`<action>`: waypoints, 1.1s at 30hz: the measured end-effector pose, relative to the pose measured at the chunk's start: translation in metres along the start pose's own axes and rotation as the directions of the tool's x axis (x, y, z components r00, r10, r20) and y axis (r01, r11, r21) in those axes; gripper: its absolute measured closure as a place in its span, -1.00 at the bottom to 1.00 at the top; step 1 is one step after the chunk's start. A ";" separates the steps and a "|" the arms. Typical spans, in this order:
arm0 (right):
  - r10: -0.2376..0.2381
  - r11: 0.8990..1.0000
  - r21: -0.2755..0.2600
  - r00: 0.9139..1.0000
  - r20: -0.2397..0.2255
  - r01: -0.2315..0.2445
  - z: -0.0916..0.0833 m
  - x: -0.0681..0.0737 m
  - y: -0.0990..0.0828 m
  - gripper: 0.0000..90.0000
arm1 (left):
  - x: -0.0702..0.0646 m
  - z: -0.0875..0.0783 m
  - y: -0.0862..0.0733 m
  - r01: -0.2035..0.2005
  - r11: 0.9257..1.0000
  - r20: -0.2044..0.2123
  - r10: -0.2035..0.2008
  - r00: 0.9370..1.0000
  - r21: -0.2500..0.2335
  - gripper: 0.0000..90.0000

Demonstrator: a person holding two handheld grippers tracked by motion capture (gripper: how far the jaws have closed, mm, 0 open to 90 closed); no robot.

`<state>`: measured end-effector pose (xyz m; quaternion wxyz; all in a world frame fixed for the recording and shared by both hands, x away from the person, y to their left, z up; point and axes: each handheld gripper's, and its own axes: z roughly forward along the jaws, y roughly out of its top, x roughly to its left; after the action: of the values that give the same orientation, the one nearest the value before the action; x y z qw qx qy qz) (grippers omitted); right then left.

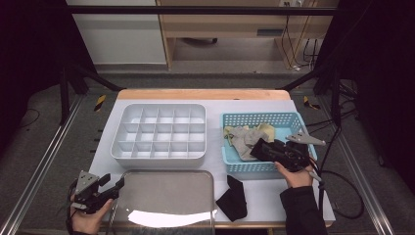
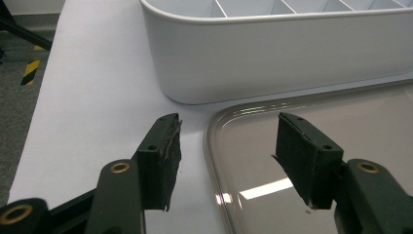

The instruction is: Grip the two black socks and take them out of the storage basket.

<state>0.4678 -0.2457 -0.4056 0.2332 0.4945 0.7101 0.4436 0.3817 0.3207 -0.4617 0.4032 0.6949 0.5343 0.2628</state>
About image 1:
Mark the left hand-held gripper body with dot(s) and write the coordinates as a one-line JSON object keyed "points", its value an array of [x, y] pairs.
{"points": [[85, 181]]}

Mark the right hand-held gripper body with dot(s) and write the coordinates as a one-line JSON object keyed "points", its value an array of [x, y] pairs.
{"points": [[305, 138]]}

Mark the black sock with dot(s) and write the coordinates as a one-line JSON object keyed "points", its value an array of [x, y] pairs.
{"points": [[261, 151], [233, 199]]}

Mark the grey sock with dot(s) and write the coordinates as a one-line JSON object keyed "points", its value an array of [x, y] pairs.
{"points": [[256, 135], [239, 140]]}

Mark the blue plastic basket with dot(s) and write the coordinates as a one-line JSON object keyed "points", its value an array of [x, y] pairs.
{"points": [[254, 119]]}

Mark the translucent grey box lid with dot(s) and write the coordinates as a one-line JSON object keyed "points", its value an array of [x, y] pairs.
{"points": [[163, 192]]}

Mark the white compartment storage box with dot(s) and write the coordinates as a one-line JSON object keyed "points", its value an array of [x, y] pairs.
{"points": [[163, 133]]}

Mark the person's right hand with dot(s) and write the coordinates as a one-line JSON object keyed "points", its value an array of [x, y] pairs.
{"points": [[295, 179]]}

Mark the person's left hand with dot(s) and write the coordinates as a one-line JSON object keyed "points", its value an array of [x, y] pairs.
{"points": [[88, 222]]}

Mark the yellow black tape strip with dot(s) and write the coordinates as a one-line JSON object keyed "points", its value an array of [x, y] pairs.
{"points": [[310, 103], [100, 103]]}

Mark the black metal stand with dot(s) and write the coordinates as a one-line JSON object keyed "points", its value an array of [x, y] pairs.
{"points": [[336, 98], [64, 98]]}

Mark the black curtain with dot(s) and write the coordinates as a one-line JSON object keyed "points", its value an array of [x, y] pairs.
{"points": [[26, 49], [385, 65]]}

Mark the wooden desk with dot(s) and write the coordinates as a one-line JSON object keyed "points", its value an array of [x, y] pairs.
{"points": [[228, 24]]}

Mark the white cabinet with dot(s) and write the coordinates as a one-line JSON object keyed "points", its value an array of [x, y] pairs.
{"points": [[124, 39]]}

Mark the aluminium floor rail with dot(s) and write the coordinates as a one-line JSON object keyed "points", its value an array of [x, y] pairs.
{"points": [[375, 202], [54, 143]]}

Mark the black horizontal frame bar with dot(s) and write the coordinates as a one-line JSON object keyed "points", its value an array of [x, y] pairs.
{"points": [[195, 10]]}

